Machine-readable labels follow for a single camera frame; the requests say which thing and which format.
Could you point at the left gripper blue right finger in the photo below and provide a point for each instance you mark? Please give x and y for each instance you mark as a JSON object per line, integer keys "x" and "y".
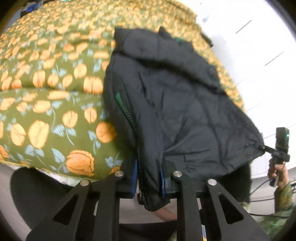
{"x": 207, "y": 211}

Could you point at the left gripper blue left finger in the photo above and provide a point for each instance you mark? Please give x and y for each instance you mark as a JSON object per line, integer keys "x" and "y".
{"x": 90, "y": 211}

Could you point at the black puffer jacket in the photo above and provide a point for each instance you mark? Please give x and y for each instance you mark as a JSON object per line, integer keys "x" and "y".
{"x": 167, "y": 103}

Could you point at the camouflage right sleeve forearm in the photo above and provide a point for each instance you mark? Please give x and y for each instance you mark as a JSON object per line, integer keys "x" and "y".
{"x": 283, "y": 206}

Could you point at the person's right hand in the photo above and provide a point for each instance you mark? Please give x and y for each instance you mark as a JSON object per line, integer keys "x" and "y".
{"x": 278, "y": 170}

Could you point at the green orange floral bedspread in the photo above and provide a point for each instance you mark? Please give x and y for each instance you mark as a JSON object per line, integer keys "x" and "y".
{"x": 53, "y": 63}

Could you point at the white wardrobe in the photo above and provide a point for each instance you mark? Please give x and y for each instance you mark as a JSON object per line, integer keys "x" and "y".
{"x": 258, "y": 51}

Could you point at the dark wooden nightstand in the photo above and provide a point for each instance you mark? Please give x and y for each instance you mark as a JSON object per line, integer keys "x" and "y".
{"x": 207, "y": 39}

